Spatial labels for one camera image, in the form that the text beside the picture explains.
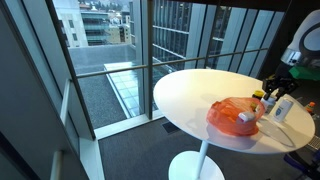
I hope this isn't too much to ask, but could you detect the yellow label vitamin bottle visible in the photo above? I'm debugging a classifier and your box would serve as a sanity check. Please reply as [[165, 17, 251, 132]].
[[252, 89, 266, 101]]

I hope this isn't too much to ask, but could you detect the dark floor vent grille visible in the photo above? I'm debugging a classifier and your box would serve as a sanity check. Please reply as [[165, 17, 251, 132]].
[[161, 121, 181, 135]]

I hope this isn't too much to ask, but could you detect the building outside window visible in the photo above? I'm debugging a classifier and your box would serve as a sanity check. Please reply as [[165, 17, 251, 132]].
[[53, 0, 284, 78]]

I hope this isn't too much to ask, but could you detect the white round cap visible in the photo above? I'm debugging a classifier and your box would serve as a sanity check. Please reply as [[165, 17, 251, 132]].
[[260, 94, 277, 114]]

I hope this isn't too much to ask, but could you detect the orange black purple clamp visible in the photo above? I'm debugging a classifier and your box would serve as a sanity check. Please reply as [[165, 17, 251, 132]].
[[305, 101, 318, 117]]

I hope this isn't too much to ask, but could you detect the white rounded square case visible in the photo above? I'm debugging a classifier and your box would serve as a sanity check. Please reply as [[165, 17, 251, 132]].
[[238, 111, 256, 124]]

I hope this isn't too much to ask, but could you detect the white tube bottle blue logo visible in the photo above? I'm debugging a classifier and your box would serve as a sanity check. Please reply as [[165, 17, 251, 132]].
[[271, 98, 295, 123]]

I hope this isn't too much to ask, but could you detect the white table pedestal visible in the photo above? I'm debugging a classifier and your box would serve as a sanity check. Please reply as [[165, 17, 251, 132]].
[[168, 139, 226, 180]]

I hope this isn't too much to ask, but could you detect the orange plastic carrier bag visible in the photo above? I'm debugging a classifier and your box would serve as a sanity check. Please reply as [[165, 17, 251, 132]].
[[205, 96, 267, 137]]

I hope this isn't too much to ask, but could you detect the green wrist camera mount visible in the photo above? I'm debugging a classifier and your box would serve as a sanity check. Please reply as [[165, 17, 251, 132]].
[[288, 64, 320, 82]]

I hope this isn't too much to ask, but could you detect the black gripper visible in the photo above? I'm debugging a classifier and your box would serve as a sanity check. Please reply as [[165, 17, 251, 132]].
[[263, 75, 300, 101]]

